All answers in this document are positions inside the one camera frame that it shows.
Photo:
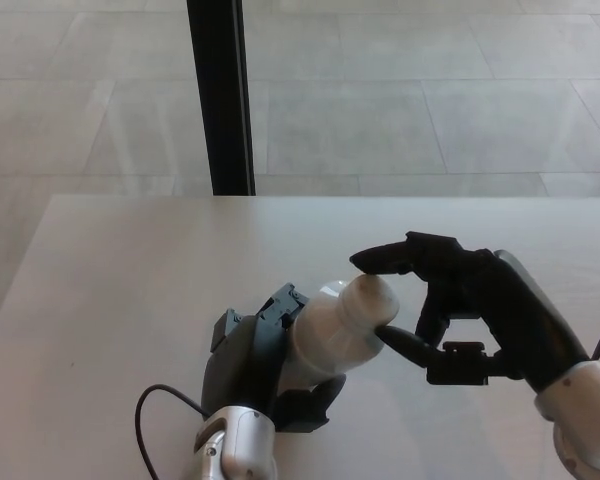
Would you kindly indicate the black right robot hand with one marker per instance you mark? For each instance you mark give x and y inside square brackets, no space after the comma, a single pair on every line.
[505,310]

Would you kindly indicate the white plastic bottle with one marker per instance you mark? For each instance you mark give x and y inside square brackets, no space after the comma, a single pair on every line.
[320,340]

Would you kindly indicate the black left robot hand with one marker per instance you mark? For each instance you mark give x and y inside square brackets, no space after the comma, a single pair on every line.
[240,365]

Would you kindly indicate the black vertical window post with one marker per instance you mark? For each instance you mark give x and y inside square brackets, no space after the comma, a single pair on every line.
[222,95]

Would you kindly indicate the white bottle cap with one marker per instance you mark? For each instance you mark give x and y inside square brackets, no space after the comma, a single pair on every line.
[372,302]

